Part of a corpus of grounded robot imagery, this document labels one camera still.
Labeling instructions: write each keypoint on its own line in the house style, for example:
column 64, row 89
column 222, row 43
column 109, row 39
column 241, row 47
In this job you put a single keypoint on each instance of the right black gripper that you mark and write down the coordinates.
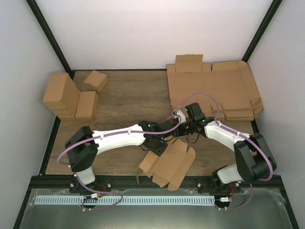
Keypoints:
column 178, row 132

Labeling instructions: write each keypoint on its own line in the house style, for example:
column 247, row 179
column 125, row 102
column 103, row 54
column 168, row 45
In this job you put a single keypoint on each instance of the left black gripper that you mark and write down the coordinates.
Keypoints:
column 158, row 151

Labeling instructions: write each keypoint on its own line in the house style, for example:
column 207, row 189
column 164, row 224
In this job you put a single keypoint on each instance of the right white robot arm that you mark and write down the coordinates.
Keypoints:
column 253, row 158

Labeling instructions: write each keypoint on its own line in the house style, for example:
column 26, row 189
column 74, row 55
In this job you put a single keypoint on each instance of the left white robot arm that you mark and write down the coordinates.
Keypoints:
column 148, row 135

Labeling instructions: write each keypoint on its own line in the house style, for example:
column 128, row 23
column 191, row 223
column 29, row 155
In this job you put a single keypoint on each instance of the small tilted cardboard box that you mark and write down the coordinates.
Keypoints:
column 96, row 81

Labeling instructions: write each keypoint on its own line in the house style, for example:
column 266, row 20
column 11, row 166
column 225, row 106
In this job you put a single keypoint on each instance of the tall folded cardboard box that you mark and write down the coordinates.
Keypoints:
column 62, row 96

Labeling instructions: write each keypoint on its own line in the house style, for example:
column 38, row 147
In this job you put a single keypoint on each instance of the stack of flat cardboard blanks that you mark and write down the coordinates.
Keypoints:
column 226, row 89

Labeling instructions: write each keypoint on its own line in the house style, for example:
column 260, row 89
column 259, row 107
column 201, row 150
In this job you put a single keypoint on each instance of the clear plastic sheet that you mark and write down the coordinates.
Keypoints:
column 260, row 208

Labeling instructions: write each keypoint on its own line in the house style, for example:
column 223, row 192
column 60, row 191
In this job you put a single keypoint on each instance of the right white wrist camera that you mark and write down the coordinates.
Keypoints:
column 179, row 116

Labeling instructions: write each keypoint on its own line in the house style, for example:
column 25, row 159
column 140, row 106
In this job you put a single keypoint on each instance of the light blue slotted cable duct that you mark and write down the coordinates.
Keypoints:
column 127, row 200

